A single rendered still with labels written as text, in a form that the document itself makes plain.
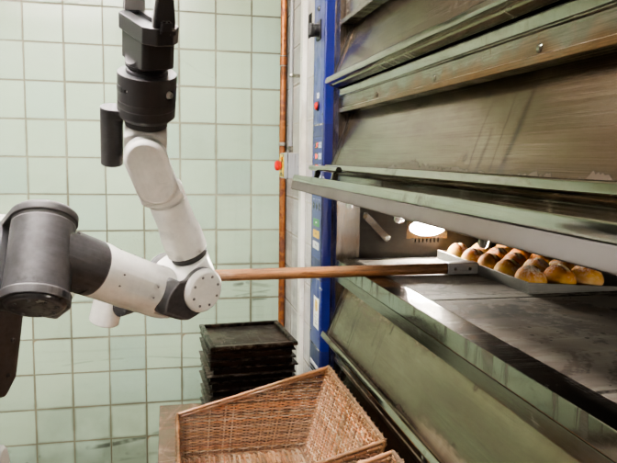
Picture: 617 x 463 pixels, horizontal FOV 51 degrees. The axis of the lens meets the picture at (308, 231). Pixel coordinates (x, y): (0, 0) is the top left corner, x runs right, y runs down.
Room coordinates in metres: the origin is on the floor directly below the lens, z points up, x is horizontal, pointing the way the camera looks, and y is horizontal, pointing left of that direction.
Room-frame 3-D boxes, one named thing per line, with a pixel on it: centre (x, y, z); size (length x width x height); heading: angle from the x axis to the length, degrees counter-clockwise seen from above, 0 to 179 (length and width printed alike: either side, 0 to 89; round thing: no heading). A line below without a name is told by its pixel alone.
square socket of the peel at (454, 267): (1.76, -0.42, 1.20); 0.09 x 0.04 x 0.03; 102
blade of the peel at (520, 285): (1.81, -0.64, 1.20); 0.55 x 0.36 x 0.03; 12
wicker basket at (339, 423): (1.64, 0.10, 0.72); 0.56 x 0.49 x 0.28; 12
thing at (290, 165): (2.58, 0.08, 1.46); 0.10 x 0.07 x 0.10; 12
